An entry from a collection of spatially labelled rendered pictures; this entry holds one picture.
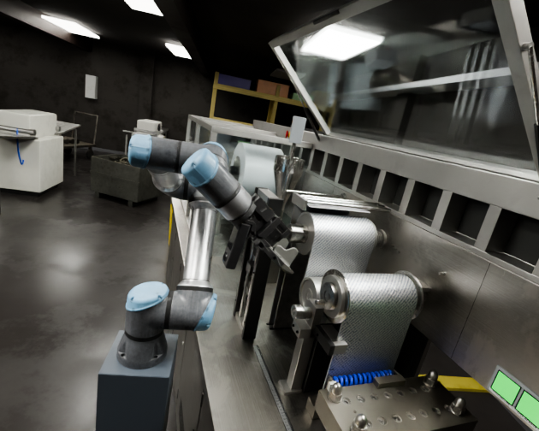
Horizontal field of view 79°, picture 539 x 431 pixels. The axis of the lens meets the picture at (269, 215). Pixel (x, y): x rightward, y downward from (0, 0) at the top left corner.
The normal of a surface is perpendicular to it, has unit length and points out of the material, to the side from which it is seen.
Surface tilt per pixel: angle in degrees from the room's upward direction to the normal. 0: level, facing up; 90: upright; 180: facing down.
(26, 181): 90
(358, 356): 90
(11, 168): 90
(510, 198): 90
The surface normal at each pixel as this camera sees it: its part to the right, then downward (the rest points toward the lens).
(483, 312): -0.93, -0.07
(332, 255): 0.31, 0.36
